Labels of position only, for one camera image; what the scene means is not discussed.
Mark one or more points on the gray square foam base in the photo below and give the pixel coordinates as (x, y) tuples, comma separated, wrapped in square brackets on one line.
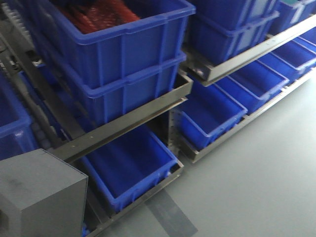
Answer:
[(41, 196)]

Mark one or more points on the blue lower shelf bin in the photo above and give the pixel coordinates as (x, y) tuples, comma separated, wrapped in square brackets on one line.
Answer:
[(129, 166)]

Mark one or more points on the blue bin with red contents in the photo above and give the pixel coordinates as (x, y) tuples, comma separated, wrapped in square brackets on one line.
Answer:
[(105, 56)]

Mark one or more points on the blue stacked bin right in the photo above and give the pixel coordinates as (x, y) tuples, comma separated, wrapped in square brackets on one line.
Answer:
[(222, 29)]

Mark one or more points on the red mesh bags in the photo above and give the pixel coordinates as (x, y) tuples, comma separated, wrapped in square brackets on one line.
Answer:
[(90, 16)]

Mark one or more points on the stainless steel shelf frame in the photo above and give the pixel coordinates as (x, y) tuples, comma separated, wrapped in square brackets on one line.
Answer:
[(82, 143)]

